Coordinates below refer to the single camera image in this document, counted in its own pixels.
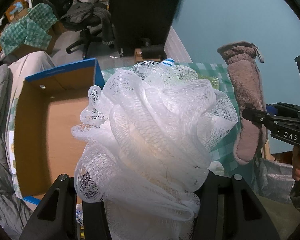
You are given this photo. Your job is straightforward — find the blue cardboard box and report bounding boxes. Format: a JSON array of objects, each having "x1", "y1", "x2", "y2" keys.
[{"x1": 10, "y1": 58, "x2": 105, "y2": 199}]

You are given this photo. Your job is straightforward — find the small brown cardboard box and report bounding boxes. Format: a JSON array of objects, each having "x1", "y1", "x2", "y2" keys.
[{"x1": 134, "y1": 48, "x2": 163, "y2": 63}]

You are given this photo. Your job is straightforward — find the green checkered cloth on box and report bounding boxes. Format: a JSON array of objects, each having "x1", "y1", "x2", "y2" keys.
[{"x1": 0, "y1": 3, "x2": 58, "y2": 55}]

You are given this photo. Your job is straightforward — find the white mesh bath loofah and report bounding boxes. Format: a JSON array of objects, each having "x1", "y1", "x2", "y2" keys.
[{"x1": 71, "y1": 70, "x2": 238, "y2": 239}]

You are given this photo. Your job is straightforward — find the grey quilted blanket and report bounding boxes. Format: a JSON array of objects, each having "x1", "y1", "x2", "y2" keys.
[{"x1": 0, "y1": 64, "x2": 31, "y2": 239}]

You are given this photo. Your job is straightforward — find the black office chair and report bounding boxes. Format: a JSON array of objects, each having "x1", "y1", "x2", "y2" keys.
[{"x1": 60, "y1": 0, "x2": 115, "y2": 60}]

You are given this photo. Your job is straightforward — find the blue white striped plastic bag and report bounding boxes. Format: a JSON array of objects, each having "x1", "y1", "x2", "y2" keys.
[{"x1": 161, "y1": 58, "x2": 175, "y2": 67}]

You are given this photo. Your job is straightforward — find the taupe fleece mitten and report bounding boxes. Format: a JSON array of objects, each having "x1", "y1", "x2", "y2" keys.
[{"x1": 217, "y1": 41, "x2": 268, "y2": 165}]

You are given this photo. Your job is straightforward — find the right hand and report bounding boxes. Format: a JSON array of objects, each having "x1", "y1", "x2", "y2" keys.
[{"x1": 292, "y1": 146, "x2": 300, "y2": 181}]

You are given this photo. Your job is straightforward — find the black round device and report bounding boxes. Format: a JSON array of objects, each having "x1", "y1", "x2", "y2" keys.
[{"x1": 141, "y1": 38, "x2": 166, "y2": 60}]

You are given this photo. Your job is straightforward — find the black cabinet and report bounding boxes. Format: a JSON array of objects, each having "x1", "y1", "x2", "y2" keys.
[{"x1": 109, "y1": 0, "x2": 180, "y2": 56}]

